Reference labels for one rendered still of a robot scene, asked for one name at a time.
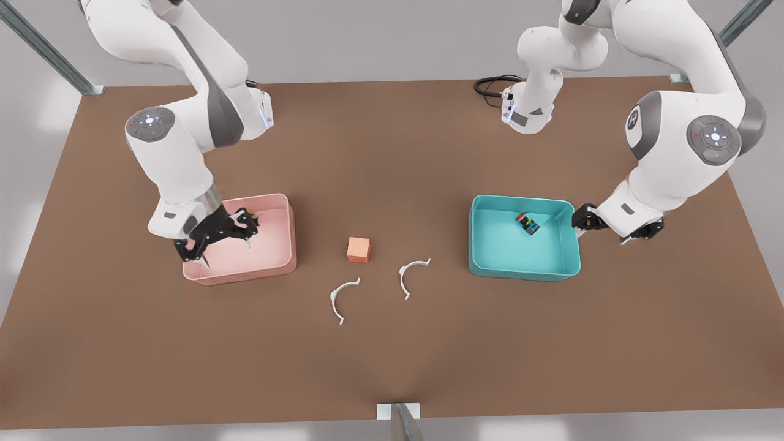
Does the pink storage box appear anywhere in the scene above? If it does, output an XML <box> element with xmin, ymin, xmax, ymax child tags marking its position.
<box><xmin>182</xmin><ymin>193</ymin><xmax>299</xmax><ymax>287</ymax></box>

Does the black cable loop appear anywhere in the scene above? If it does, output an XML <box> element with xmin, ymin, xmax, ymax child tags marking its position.
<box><xmin>473</xmin><ymin>74</ymin><xmax>525</xmax><ymax>108</ymax></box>

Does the blue storage box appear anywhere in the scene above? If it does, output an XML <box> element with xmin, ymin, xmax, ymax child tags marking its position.
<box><xmin>468</xmin><ymin>194</ymin><xmax>582</xmax><ymax>284</ymax></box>

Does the white curved clip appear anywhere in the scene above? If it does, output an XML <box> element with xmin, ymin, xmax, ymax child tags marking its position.
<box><xmin>398</xmin><ymin>257</ymin><xmax>432</xmax><ymax>301</ymax></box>
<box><xmin>329</xmin><ymin>277</ymin><xmax>362</xmax><ymax>326</ymax></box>

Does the silver frame post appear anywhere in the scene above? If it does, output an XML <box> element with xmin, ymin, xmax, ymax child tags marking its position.
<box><xmin>669</xmin><ymin>0</ymin><xmax>775</xmax><ymax>85</ymax></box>
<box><xmin>375</xmin><ymin>402</ymin><xmax>425</xmax><ymax>441</ymax></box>
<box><xmin>0</xmin><ymin>0</ymin><xmax>105</xmax><ymax>97</ymax></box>

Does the orange cube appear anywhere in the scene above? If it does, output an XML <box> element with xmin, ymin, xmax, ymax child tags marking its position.
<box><xmin>346</xmin><ymin>236</ymin><xmax>372</xmax><ymax>265</ymax></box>

